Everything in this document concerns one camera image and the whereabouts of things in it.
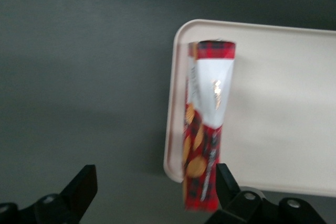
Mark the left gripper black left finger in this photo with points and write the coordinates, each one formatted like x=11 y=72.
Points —
x=76 y=195

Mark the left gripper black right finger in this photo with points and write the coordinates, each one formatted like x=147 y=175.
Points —
x=236 y=208

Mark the red cookie box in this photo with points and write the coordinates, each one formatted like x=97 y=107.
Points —
x=210 y=82

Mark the cream plastic tray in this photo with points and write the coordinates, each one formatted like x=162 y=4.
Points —
x=275 y=116

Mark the grey table cover sheet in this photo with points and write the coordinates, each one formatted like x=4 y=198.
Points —
x=78 y=77

